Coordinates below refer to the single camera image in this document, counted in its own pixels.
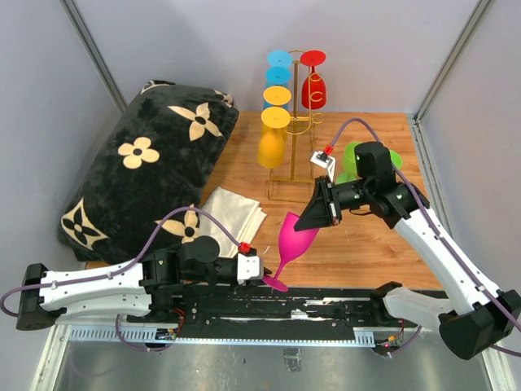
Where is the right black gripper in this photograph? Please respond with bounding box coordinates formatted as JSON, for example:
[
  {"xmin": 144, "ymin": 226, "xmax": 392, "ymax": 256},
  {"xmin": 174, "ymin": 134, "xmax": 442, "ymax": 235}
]
[{"xmin": 293, "ymin": 176, "xmax": 372, "ymax": 231}]

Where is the magenta wine glass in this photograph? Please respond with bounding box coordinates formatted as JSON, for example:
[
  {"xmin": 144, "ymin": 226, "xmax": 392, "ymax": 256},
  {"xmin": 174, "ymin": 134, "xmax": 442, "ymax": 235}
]
[{"xmin": 263, "ymin": 212, "xmax": 319, "ymax": 292}]

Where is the green wine glass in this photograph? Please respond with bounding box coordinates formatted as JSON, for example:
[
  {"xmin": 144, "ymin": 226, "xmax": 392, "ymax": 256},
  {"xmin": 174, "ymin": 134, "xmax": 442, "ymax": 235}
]
[
  {"xmin": 387, "ymin": 150, "xmax": 403, "ymax": 171},
  {"xmin": 335, "ymin": 142, "xmax": 360, "ymax": 184}
]

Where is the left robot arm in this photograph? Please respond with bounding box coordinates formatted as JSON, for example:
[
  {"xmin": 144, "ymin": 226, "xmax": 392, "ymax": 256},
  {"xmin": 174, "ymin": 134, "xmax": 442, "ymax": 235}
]
[{"xmin": 15, "ymin": 236, "xmax": 271, "ymax": 331}]

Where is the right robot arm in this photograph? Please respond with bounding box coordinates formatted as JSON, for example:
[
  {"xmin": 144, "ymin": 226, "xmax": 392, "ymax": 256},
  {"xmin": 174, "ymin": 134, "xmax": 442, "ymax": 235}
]
[{"xmin": 295, "ymin": 142, "xmax": 520, "ymax": 360}]

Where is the front yellow wine glass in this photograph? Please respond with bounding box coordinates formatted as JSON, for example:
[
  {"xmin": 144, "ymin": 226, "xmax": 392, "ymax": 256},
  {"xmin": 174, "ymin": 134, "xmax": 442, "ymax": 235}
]
[{"xmin": 257, "ymin": 107, "xmax": 291, "ymax": 169}]

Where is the yellow wine glass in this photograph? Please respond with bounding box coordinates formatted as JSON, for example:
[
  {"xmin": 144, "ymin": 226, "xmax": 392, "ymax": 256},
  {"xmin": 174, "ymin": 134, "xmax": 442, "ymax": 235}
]
[
  {"xmin": 262, "ymin": 86, "xmax": 293, "ymax": 135},
  {"xmin": 257, "ymin": 107, "xmax": 291, "ymax": 169}
]

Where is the red wine glass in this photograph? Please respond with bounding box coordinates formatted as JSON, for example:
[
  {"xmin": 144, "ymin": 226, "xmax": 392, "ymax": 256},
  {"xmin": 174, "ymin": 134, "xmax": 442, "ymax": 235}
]
[{"xmin": 300, "ymin": 50, "xmax": 326, "ymax": 111}]

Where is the rear yellow wine glass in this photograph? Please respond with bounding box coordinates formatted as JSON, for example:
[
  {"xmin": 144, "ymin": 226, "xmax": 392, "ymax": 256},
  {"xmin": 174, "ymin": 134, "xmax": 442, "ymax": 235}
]
[{"xmin": 262, "ymin": 86, "xmax": 293, "ymax": 135}]

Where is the front blue wine glass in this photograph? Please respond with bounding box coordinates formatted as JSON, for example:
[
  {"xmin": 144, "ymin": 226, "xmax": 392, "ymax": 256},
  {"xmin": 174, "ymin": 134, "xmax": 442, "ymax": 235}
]
[{"xmin": 264, "ymin": 68, "xmax": 291, "ymax": 109}]

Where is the blue wine glass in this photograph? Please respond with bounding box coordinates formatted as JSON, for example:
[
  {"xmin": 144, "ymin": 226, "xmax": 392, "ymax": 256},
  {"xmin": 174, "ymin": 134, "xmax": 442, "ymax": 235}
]
[
  {"xmin": 267, "ymin": 50, "xmax": 293, "ymax": 69},
  {"xmin": 264, "ymin": 68, "xmax": 291, "ymax": 109}
]

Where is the rear blue wine glass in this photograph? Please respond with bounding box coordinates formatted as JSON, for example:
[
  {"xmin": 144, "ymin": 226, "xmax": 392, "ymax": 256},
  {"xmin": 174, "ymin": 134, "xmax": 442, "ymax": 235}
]
[{"xmin": 267, "ymin": 50, "xmax": 293, "ymax": 69}]

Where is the folded white cloth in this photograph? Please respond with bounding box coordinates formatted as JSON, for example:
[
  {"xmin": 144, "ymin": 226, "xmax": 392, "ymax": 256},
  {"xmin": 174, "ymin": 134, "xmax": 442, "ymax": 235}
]
[{"xmin": 199, "ymin": 187, "xmax": 266, "ymax": 257}]

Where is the black floral plush pillow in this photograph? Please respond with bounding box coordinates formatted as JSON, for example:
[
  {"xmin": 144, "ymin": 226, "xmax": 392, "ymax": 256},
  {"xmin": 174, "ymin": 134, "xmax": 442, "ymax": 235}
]
[{"xmin": 57, "ymin": 80, "xmax": 239, "ymax": 264}]

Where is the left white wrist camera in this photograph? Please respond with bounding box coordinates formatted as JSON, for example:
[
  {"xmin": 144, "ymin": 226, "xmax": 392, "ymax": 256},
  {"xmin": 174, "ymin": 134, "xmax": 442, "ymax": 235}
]
[{"xmin": 236, "ymin": 242, "xmax": 264, "ymax": 285}]

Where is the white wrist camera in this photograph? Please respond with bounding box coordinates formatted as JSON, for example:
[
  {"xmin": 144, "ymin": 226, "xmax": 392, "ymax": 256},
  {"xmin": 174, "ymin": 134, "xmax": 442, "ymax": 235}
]
[
  {"xmin": 236, "ymin": 242, "xmax": 264, "ymax": 285},
  {"xmin": 310, "ymin": 146, "xmax": 336, "ymax": 182}
]

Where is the gold wire glass rack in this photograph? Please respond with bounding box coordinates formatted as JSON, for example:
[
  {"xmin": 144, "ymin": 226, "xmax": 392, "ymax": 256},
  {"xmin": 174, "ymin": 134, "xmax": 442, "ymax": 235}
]
[{"xmin": 258, "ymin": 50, "xmax": 323, "ymax": 203}]

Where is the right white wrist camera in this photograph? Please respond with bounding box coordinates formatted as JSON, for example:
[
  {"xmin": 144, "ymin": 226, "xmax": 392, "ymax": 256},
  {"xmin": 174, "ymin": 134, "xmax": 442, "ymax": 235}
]
[{"xmin": 310, "ymin": 146, "xmax": 336, "ymax": 182}]

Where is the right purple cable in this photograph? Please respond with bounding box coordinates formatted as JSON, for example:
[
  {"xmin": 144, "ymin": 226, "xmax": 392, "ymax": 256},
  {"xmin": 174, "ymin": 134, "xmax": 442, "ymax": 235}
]
[{"xmin": 330, "ymin": 117, "xmax": 521, "ymax": 358}]

